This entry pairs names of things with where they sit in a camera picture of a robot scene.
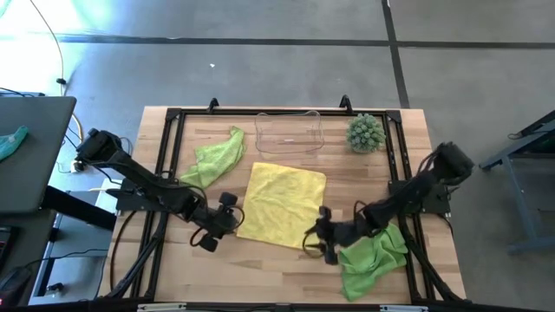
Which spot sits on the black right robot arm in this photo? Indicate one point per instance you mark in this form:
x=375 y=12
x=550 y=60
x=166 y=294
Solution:
x=412 y=193

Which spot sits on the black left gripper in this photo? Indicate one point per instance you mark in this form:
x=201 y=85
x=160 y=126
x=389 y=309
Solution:
x=214 y=221

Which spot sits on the green microfiber towel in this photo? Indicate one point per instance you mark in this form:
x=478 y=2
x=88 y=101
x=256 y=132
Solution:
x=368 y=264
x=217 y=158

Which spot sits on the white bracket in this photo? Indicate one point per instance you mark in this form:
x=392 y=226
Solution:
x=161 y=307
x=403 y=308

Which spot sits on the black computer mouse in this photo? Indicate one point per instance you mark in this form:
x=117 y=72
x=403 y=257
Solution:
x=13 y=281

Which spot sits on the green artificial plant in pot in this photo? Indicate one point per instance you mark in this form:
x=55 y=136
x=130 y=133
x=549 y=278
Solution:
x=365 y=132

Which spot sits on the grey-blue side table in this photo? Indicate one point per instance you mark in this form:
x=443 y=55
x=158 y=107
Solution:
x=519 y=203

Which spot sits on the black keyboard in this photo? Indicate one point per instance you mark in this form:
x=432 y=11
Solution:
x=6 y=247

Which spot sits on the clear plastic basket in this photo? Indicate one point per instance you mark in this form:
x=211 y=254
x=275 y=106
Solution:
x=289 y=134

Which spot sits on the grey desk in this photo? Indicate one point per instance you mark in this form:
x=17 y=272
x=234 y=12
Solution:
x=34 y=151

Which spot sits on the teal cloth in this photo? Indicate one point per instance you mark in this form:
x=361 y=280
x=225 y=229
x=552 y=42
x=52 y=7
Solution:
x=11 y=143

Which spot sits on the black desk crossbar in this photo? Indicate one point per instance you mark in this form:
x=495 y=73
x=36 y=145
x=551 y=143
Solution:
x=78 y=208

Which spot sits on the yellow microfiber towel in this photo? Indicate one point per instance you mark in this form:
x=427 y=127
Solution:
x=282 y=203

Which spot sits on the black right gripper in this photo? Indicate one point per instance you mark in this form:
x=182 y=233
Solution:
x=347 y=234

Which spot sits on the black metal table frame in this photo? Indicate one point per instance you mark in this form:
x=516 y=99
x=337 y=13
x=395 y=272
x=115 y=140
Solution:
x=195 y=112

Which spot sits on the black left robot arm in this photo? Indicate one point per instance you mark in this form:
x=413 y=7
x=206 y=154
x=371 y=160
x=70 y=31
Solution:
x=143 y=177

